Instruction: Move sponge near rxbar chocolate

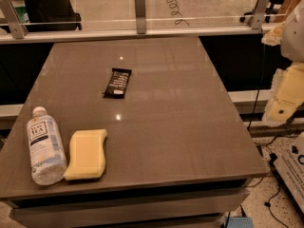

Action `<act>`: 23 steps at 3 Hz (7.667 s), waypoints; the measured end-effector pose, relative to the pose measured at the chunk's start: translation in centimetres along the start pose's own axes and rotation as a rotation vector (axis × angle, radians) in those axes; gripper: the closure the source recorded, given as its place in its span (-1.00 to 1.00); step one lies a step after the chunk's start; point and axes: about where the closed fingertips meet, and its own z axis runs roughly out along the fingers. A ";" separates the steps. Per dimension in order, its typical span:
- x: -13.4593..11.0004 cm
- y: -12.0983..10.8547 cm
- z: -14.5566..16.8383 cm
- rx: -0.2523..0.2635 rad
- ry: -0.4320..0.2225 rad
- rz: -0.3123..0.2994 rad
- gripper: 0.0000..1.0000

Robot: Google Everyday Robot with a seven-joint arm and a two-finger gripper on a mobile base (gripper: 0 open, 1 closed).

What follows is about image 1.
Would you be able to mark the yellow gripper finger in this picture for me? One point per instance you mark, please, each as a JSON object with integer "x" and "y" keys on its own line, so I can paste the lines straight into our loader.
{"x": 287, "y": 94}
{"x": 273, "y": 37}

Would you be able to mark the yellow sponge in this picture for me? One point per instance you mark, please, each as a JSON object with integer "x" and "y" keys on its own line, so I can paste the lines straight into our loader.
{"x": 87, "y": 156}

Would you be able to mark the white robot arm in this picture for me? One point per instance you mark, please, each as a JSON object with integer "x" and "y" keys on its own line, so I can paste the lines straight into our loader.
{"x": 292, "y": 40}

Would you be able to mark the black rxbar chocolate bar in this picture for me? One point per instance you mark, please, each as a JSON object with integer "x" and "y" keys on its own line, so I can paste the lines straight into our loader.
{"x": 118, "y": 83}

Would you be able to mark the grey table drawer front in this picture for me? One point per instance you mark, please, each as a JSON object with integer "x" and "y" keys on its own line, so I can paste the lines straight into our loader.
{"x": 202, "y": 209}

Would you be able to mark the clear tea bottle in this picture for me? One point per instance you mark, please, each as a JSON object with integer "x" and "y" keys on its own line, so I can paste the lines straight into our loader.
{"x": 47, "y": 154}

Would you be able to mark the glass barrier panel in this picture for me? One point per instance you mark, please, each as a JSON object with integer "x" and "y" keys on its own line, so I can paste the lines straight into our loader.
{"x": 167, "y": 16}

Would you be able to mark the right metal bracket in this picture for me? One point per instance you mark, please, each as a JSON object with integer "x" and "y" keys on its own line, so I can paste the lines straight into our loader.
{"x": 258, "y": 14}

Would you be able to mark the metal bracket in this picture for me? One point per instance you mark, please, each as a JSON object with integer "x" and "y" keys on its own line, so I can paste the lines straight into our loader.
{"x": 258, "y": 14}
{"x": 16, "y": 28}
{"x": 140, "y": 14}

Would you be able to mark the middle metal bracket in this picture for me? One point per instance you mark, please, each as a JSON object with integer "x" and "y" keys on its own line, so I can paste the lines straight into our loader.
{"x": 140, "y": 14}

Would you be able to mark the left metal bracket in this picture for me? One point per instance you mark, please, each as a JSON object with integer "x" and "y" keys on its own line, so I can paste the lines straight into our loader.
{"x": 16, "y": 28}

